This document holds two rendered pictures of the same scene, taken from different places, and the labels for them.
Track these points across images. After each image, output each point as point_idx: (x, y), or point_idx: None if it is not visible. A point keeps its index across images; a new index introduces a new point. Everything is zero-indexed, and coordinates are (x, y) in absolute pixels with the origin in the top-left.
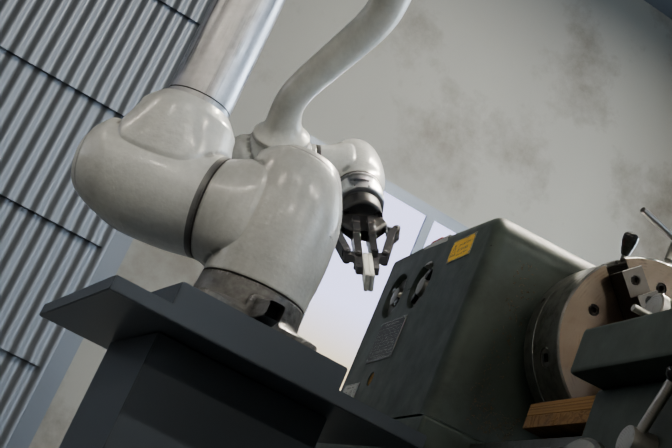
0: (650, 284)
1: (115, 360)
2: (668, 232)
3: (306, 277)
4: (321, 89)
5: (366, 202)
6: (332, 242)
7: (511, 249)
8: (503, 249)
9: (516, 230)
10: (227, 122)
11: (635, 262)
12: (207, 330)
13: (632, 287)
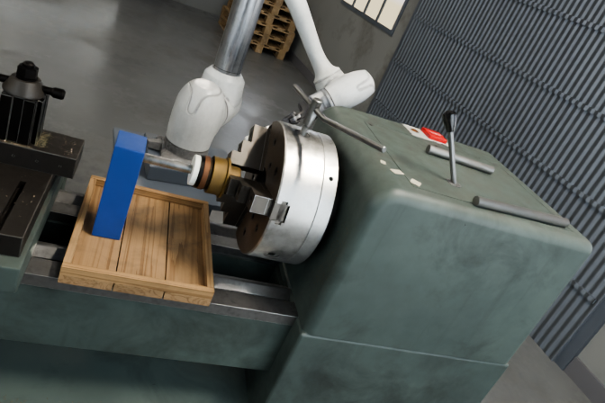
0: (273, 138)
1: None
2: (304, 101)
3: (172, 131)
4: (309, 48)
5: (298, 103)
6: (183, 117)
7: (316, 124)
8: (314, 124)
9: (326, 112)
10: (214, 74)
11: (274, 124)
12: (113, 144)
13: (248, 138)
